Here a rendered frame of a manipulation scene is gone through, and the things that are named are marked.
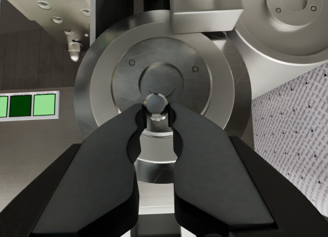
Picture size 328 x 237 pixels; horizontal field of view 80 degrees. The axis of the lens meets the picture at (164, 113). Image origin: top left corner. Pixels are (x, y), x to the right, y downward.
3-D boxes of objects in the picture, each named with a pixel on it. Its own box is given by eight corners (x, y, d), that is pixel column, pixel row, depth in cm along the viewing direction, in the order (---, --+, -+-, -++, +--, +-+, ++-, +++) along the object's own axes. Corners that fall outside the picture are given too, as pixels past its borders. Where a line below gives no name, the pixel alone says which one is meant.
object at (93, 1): (96, -120, 20) (95, 49, 18) (133, 20, 44) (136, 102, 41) (91, -120, 20) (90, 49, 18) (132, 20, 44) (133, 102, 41)
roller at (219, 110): (225, 15, 16) (244, 157, 15) (190, 93, 42) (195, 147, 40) (88, 26, 16) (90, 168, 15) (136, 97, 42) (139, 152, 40)
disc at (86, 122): (239, 2, 17) (264, 176, 15) (237, 6, 18) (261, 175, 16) (72, 15, 17) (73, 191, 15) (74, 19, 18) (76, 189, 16)
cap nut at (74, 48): (79, 41, 50) (79, 58, 49) (85, 48, 53) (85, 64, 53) (65, 42, 50) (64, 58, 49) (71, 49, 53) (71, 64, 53)
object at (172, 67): (216, 40, 15) (208, 141, 14) (211, 52, 17) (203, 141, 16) (117, 30, 15) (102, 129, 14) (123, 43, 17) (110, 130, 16)
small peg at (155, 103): (163, 119, 11) (139, 112, 11) (164, 124, 14) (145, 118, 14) (171, 96, 11) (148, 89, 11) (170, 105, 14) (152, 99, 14)
